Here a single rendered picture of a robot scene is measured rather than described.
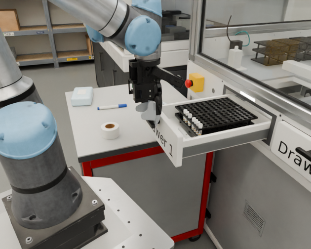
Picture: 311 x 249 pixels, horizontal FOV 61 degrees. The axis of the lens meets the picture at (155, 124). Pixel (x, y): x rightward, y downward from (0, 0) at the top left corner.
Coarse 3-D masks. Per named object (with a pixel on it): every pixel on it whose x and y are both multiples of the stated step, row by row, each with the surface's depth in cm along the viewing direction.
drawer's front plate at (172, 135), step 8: (160, 120) 83; (168, 120) 80; (152, 128) 93; (160, 128) 84; (168, 128) 77; (176, 128) 75; (168, 136) 78; (176, 136) 73; (160, 144) 87; (168, 144) 80; (176, 144) 74; (168, 152) 81; (176, 152) 75; (176, 160) 76
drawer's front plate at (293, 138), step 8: (280, 128) 79; (288, 128) 76; (296, 128) 75; (280, 136) 80; (288, 136) 77; (296, 136) 74; (304, 136) 72; (272, 144) 83; (288, 144) 77; (296, 144) 74; (304, 144) 72; (272, 152) 84; (280, 152) 81; (288, 152) 78; (296, 152) 75; (288, 160) 78; (296, 160) 75; (304, 160) 73; (296, 168) 76; (304, 176) 74
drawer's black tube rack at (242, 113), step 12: (192, 108) 94; (204, 108) 93; (216, 108) 93; (228, 108) 93; (240, 108) 94; (180, 120) 93; (204, 120) 86; (216, 120) 87; (228, 120) 86; (240, 120) 92; (192, 132) 85; (204, 132) 84
